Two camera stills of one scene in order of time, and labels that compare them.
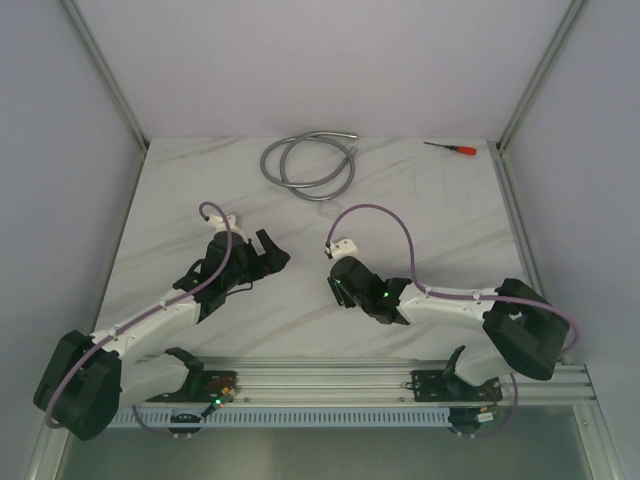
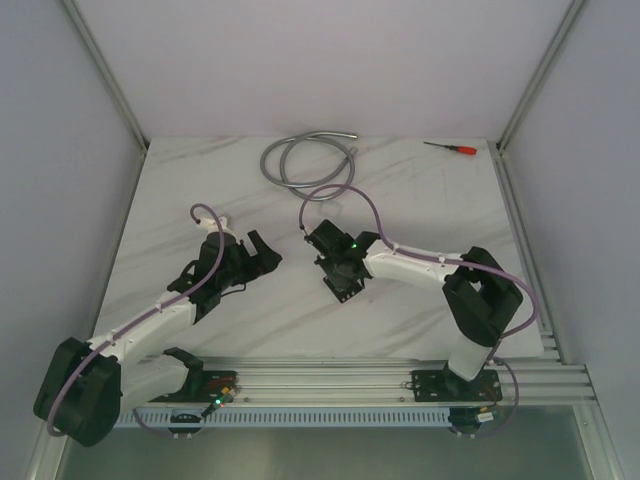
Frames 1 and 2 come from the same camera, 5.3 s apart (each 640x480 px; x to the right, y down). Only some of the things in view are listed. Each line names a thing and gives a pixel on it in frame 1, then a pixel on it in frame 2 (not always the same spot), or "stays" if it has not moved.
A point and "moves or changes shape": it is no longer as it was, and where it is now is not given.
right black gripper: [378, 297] → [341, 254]
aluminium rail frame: [316, 382] stays
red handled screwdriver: [461, 149] stays
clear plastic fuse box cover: [329, 208] moves or changes shape
